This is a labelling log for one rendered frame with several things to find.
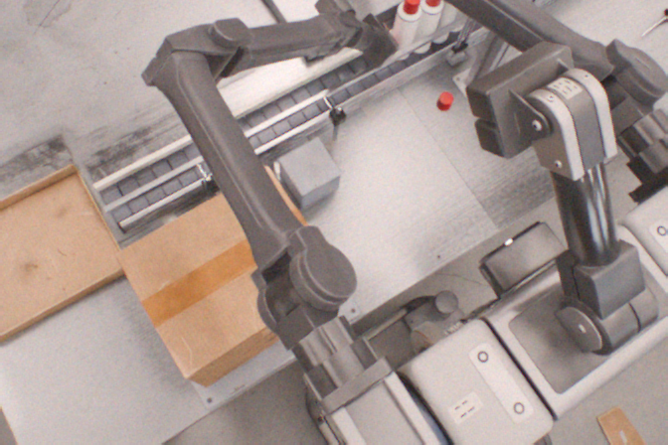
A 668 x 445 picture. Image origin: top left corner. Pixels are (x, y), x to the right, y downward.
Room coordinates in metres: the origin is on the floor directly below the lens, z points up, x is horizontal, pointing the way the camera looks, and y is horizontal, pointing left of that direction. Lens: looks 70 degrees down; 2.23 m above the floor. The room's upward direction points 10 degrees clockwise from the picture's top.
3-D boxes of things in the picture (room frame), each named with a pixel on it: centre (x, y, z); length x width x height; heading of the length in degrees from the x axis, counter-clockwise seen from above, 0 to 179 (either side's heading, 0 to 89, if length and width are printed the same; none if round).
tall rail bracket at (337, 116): (0.64, 0.04, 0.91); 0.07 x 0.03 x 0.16; 41
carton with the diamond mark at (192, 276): (0.23, 0.15, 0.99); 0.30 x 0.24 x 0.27; 133
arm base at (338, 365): (0.08, -0.03, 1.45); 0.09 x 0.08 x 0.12; 132
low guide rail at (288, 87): (0.75, 0.08, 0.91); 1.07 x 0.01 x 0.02; 131
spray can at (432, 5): (0.88, -0.13, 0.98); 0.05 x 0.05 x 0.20
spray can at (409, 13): (0.85, -0.09, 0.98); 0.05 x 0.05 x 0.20
